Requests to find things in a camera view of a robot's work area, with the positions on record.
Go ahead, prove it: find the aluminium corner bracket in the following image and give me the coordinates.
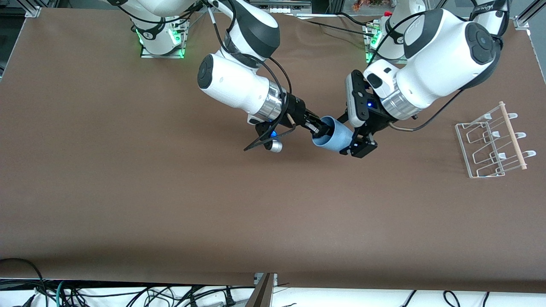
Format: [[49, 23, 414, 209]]
[[513, 0, 546, 31], [16, 0, 42, 18]]

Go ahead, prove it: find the teal floor cable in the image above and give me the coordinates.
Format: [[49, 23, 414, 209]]
[[55, 279, 67, 307]]

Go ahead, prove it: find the grey metal box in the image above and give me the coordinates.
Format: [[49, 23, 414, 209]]
[[258, 0, 313, 14]]

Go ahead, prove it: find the long black power cable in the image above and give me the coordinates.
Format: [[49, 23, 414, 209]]
[[293, 14, 378, 37]]

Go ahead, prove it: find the white wire cup rack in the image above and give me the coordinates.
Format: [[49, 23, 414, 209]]
[[455, 101, 537, 179]]

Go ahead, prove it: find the black cable with plug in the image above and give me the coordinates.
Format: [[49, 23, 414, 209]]
[[215, 287, 236, 307]]

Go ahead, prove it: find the wooden rack rod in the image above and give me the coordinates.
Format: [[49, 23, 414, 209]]
[[499, 101, 528, 171]]

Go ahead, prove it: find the thick black floor cable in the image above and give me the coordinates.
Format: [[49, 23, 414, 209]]
[[0, 258, 48, 307]]

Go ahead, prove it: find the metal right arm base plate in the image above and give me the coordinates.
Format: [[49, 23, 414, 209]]
[[140, 17, 188, 59]]

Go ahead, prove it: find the orange background object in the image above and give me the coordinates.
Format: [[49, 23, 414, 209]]
[[353, 0, 385, 12]]

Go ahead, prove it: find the short black power cable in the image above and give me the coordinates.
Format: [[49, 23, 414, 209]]
[[339, 12, 376, 28]]

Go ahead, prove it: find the light blue plastic cup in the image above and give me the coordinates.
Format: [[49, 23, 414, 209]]
[[312, 116, 355, 153]]

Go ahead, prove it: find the aluminium profile beam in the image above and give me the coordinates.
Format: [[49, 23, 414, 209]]
[[245, 272, 279, 307]]

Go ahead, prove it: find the brown table cover sheet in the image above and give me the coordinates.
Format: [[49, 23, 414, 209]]
[[0, 8, 546, 295]]

